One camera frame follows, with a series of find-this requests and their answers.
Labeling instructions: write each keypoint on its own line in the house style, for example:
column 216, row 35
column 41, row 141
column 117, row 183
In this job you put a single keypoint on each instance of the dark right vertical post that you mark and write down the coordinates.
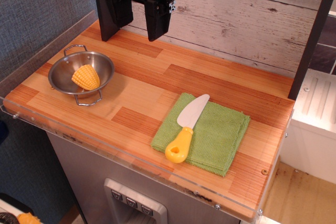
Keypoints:
column 306, row 58

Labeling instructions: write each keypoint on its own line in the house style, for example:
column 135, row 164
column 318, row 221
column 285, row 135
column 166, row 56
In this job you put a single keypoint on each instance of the silver toy fridge dispenser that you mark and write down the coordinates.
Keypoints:
column 129, row 206

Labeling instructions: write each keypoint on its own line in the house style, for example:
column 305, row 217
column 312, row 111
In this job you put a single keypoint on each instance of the yellow toy corn cob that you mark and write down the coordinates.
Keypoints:
column 86, row 77

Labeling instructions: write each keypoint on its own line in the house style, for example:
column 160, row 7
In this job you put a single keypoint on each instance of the steel bowl with handles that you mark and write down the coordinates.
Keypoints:
column 76, row 56

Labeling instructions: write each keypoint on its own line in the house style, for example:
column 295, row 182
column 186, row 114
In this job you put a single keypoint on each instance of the dark vertical post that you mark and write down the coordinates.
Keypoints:
column 306, row 58
column 107, row 27

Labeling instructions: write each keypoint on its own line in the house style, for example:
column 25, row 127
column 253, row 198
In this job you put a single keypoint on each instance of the green folded cloth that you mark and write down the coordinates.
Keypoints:
column 217, row 135

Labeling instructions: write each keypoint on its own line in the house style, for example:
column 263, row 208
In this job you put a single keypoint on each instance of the clear acrylic edge guard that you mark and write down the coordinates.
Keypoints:
column 127, row 134

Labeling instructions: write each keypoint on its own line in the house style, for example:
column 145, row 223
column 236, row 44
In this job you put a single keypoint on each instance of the yellow handled toy knife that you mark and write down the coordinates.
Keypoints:
column 177, row 151

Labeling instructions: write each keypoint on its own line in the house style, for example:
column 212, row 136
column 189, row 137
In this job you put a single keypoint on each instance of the white toy sink unit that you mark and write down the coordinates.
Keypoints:
column 309, row 145

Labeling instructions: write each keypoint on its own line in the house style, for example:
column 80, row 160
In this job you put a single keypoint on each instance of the orange toy at corner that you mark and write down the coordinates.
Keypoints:
column 28, row 218

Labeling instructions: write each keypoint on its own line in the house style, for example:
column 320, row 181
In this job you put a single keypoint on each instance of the dark left vertical post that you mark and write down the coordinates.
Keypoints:
column 107, row 27

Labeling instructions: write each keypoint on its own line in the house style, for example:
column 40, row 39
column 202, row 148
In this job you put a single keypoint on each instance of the grey toy cabinet body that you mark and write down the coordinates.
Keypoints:
column 87, row 170

